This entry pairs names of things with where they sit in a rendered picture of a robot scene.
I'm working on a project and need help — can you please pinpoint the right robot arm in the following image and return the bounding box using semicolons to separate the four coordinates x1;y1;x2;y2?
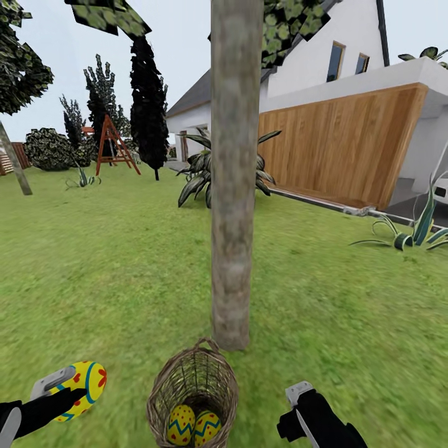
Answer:
277;381;368;448

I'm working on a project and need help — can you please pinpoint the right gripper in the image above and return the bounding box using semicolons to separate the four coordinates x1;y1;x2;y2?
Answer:
277;403;307;442

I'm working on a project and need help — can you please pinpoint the wicker basket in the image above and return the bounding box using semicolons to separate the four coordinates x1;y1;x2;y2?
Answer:
146;337;239;448

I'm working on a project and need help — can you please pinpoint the easter egg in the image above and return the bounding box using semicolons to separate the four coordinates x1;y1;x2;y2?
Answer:
50;360;108;421
192;408;223;448
164;402;200;448

